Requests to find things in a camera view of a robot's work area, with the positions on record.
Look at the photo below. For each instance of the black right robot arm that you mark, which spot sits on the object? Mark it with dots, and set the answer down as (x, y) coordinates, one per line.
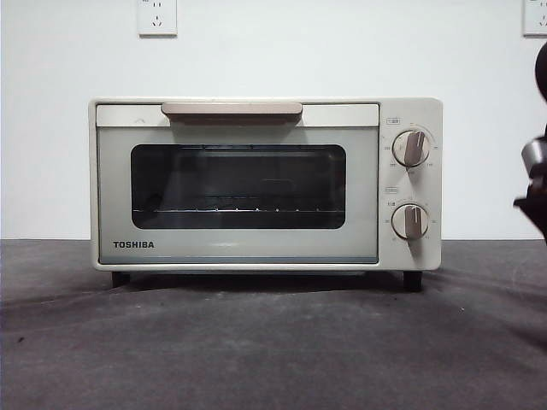
(539, 213)

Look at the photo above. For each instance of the small taupe oven knob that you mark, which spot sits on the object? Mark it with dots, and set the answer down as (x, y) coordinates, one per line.
(410, 220)

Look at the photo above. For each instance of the large taupe oven knob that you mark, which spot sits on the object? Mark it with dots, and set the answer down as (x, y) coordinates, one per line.
(411, 148)

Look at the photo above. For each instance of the cream toaster oven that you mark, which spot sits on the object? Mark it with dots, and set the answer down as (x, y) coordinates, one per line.
(427, 111)

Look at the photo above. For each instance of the white wall socket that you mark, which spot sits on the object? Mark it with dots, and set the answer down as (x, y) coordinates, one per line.
(536, 17)
(157, 19)

